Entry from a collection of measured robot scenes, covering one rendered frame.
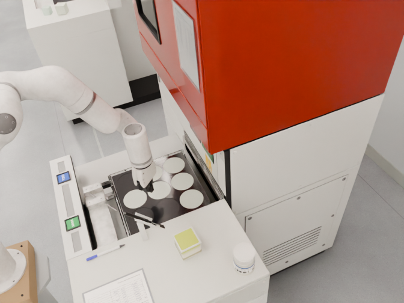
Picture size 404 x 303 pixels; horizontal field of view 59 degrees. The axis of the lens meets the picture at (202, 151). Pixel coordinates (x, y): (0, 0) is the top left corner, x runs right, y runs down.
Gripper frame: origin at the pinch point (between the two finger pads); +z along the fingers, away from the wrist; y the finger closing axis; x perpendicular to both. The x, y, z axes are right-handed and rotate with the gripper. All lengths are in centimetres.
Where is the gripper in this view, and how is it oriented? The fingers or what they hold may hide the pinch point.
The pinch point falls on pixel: (149, 187)
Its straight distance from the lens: 148.9
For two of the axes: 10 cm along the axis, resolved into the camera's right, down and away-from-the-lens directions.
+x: 9.0, 2.5, -3.5
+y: -4.2, 6.6, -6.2
